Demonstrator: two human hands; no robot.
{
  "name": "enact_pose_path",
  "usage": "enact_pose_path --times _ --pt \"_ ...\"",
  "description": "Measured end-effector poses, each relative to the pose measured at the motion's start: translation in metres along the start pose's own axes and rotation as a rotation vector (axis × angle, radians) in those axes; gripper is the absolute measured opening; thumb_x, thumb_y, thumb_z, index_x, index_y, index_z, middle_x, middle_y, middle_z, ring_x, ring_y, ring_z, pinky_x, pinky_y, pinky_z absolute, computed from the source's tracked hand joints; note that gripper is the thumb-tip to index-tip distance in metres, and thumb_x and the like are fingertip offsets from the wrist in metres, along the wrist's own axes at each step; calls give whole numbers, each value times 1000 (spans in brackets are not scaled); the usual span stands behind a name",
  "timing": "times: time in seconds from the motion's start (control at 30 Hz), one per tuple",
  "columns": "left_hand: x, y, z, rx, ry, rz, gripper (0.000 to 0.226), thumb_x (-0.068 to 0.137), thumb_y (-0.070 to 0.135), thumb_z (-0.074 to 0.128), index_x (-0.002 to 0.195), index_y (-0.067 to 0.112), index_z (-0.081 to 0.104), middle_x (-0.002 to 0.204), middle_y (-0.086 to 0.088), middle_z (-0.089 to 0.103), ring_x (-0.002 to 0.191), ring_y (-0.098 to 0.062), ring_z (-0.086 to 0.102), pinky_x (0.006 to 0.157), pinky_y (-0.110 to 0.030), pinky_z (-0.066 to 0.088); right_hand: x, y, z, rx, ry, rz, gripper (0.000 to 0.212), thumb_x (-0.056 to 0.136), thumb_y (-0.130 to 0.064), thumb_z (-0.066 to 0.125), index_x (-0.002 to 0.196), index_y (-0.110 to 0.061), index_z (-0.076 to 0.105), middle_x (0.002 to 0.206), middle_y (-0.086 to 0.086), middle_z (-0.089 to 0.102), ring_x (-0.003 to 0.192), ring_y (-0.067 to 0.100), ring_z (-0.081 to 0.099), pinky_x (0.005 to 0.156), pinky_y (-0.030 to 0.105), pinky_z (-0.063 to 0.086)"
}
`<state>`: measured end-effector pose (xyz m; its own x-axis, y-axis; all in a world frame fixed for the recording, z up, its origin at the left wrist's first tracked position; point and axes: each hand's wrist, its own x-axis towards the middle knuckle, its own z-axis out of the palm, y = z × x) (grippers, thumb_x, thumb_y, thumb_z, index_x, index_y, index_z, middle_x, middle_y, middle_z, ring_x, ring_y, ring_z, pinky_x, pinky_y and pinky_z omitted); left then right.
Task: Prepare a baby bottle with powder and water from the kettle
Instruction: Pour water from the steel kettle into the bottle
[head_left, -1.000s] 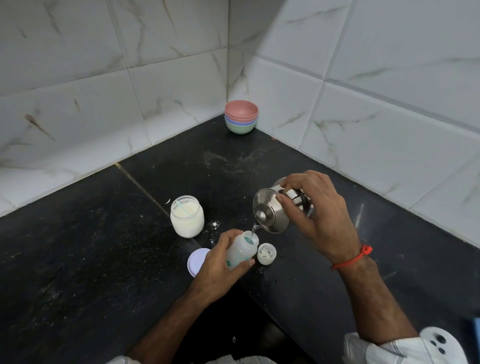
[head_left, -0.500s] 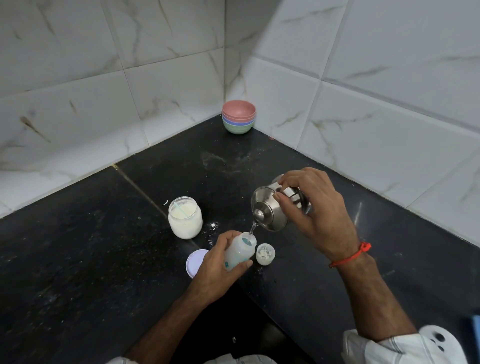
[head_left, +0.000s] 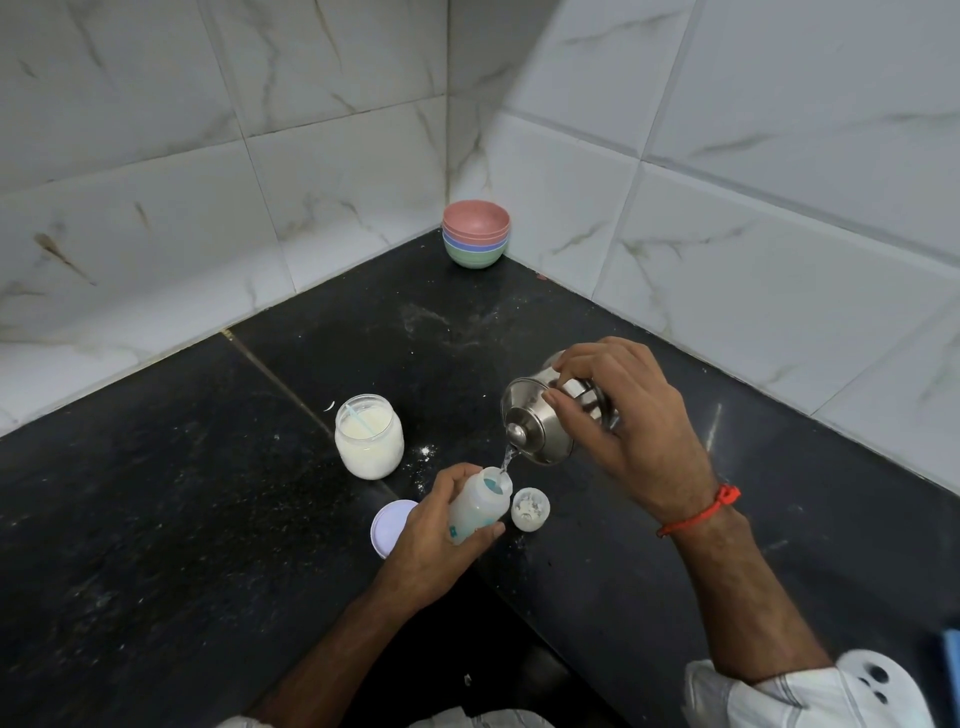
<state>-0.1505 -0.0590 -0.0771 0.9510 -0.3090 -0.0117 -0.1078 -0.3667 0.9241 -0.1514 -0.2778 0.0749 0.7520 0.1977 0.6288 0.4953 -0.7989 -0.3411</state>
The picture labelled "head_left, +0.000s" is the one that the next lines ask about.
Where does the person's right hand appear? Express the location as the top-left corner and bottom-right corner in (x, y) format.
(541, 335), (721, 526)

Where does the person's left hand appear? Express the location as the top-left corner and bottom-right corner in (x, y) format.
(371, 462), (508, 613)

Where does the lilac jar lid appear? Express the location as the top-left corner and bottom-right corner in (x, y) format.
(369, 499), (420, 560)

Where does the clear baby bottle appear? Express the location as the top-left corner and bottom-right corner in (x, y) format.
(448, 466), (514, 545)

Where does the small steel kettle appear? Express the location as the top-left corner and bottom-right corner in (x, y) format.
(500, 350), (620, 468)

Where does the jar of white powder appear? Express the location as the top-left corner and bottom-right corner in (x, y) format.
(334, 393), (406, 481)

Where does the translucent white bottle cap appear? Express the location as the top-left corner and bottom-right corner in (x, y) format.
(511, 487), (552, 534)

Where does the person's right forearm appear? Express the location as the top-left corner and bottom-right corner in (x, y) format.
(671, 498), (834, 684)

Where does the person's left forearm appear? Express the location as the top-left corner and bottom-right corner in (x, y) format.
(247, 577), (410, 728)

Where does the green bowl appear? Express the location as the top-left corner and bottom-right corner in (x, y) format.
(443, 243), (508, 271)

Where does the pink bowl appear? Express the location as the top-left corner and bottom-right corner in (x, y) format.
(441, 199), (512, 241)

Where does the white device with holes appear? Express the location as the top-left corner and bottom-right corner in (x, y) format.
(836, 648), (937, 728)

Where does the red thread bracelet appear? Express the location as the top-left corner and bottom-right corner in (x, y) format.
(656, 483), (742, 540)

